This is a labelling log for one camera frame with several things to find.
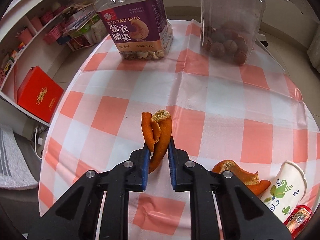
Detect white bookshelf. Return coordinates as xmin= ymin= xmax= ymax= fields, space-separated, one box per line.
xmin=1 ymin=0 xmax=95 ymax=126

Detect cashew jar purple label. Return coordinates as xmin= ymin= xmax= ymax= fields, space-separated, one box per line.
xmin=94 ymin=0 xmax=173 ymax=60

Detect red white noodle cup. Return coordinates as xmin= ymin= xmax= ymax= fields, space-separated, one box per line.
xmin=284 ymin=205 xmax=312 ymax=239

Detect checkered orange white tablecloth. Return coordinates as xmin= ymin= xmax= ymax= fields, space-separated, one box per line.
xmin=39 ymin=21 xmax=319 ymax=214

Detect orange peel strip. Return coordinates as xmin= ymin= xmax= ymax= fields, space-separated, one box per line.
xmin=141 ymin=109 xmax=172 ymax=173

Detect white floral paper cup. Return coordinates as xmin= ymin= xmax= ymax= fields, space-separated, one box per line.
xmin=260 ymin=160 xmax=308 ymax=222

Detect red gift box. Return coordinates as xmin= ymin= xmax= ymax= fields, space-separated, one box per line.
xmin=14 ymin=66 xmax=64 ymax=123

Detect pink basket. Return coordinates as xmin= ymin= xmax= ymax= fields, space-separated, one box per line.
xmin=43 ymin=23 xmax=63 ymax=44

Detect clear jar brown fruits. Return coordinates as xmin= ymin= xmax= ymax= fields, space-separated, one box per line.
xmin=201 ymin=0 xmax=265 ymax=66

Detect grey sofa armrest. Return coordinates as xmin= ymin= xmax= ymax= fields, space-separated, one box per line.
xmin=1 ymin=125 xmax=41 ymax=203

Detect orange peel piece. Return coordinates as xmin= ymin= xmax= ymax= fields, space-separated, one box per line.
xmin=212 ymin=160 xmax=271 ymax=196

